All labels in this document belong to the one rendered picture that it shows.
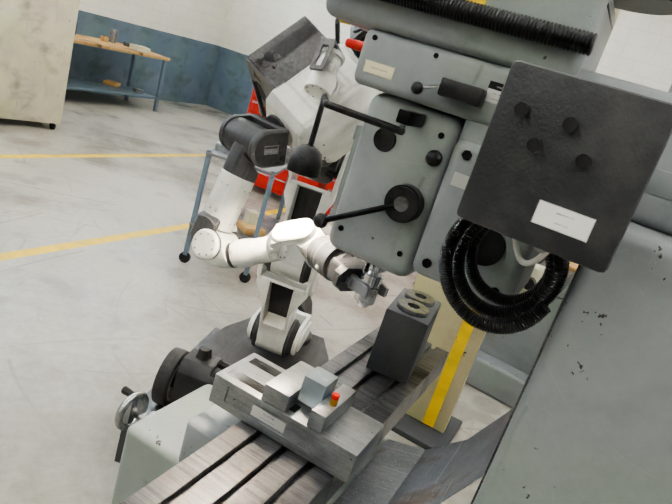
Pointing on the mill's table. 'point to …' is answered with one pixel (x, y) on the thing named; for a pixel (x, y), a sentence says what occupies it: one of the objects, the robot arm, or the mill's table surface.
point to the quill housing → (359, 178)
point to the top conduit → (507, 23)
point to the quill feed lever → (401, 209)
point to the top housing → (417, 23)
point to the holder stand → (403, 334)
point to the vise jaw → (286, 387)
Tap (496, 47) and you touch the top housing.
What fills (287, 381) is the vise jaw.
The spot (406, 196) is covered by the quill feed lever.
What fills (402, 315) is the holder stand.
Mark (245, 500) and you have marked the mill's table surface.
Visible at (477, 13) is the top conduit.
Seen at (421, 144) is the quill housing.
